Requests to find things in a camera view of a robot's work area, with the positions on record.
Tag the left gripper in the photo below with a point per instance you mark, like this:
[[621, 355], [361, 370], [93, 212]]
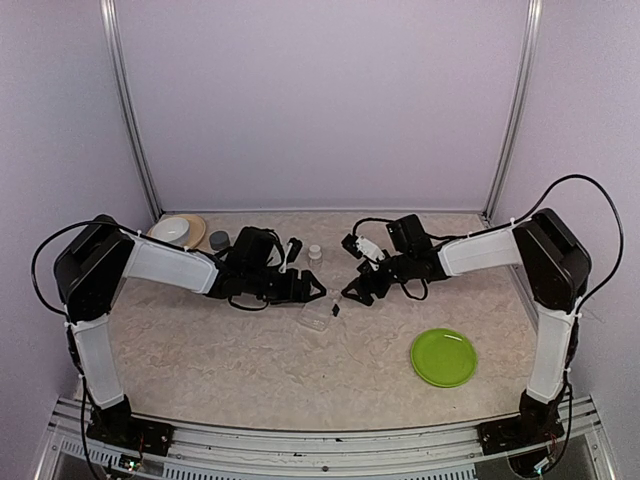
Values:
[[301, 294]]

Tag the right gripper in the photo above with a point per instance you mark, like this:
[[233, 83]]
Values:
[[367, 275]]

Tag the clear plastic pill organizer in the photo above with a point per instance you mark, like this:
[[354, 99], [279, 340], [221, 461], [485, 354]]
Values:
[[318, 314]]

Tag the small white pill bottle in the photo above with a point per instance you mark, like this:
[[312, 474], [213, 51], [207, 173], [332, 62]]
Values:
[[315, 254]]

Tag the orange label pill bottle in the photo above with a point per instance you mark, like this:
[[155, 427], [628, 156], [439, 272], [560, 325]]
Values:
[[220, 241]]

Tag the grey bottle cap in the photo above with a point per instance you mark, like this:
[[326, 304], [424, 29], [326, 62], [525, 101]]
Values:
[[219, 239]]

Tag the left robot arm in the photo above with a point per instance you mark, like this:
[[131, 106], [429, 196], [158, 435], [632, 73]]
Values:
[[165, 330]]

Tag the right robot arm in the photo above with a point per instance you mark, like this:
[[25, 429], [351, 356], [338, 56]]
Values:
[[555, 263]]

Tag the green plate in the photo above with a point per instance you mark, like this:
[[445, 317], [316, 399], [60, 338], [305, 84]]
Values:
[[443, 358]]

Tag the beige wooden plate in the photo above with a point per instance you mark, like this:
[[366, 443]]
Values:
[[197, 232]]

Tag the white bowl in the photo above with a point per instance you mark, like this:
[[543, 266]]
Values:
[[173, 230]]

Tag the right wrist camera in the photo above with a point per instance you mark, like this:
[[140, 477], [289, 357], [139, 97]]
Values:
[[361, 247]]

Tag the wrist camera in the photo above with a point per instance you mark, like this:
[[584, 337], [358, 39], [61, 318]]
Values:
[[361, 247], [291, 252]]

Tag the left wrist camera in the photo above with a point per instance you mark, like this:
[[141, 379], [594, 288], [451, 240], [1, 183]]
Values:
[[291, 252]]

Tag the front aluminium rail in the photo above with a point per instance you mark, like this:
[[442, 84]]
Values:
[[207, 451]]

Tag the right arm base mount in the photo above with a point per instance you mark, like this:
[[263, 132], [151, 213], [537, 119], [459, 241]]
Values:
[[535, 423]]

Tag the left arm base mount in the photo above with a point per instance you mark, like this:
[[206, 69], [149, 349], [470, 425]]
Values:
[[121, 429]]

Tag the right aluminium frame post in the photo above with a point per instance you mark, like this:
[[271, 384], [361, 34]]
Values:
[[517, 108]]

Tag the aluminium frame post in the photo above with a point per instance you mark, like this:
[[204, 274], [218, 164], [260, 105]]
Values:
[[110, 23], [517, 108]]

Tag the left aluminium frame post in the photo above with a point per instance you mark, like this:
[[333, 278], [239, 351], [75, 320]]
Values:
[[110, 23]]

